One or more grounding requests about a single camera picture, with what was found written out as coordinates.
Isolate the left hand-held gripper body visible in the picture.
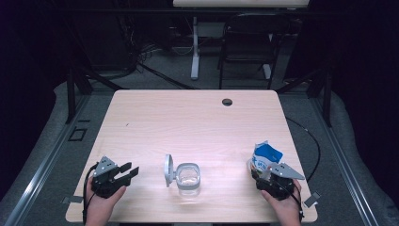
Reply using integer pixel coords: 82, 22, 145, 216
90, 155, 128, 200

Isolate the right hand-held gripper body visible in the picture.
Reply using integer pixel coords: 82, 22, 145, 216
255, 162, 306, 201

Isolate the blue and white pouch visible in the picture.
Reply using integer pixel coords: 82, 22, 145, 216
247, 140, 284, 182

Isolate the person's right hand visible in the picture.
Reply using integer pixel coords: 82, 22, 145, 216
261, 179, 304, 218

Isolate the person's left hand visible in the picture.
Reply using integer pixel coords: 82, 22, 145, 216
85, 177, 127, 216

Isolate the grey tape piece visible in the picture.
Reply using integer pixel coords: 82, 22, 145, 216
302, 191, 322, 209
60, 195, 85, 205

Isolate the black metal stand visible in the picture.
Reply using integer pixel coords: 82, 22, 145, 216
276, 67, 333, 128
65, 67, 126, 125

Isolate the white desk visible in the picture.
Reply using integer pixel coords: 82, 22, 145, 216
172, 0, 311, 81

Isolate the black folding chair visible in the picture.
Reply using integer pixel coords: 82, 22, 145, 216
217, 12, 291, 90

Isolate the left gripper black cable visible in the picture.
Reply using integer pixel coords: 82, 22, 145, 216
82, 162, 100, 225

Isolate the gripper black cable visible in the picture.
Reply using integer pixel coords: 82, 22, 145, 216
276, 178, 305, 222
82, 162, 100, 225

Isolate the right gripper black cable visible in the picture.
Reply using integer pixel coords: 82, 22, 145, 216
276, 178, 305, 222

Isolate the thin black floor cable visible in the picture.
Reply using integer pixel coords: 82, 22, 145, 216
285, 116, 322, 183

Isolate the aluminium floor rail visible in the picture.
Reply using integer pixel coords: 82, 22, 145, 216
4, 93, 92, 226
310, 93, 380, 226

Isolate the thick black floor cable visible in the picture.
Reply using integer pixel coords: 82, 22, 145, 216
136, 61, 197, 90

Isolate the tangle of dark cables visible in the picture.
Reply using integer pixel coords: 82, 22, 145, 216
119, 15, 164, 73

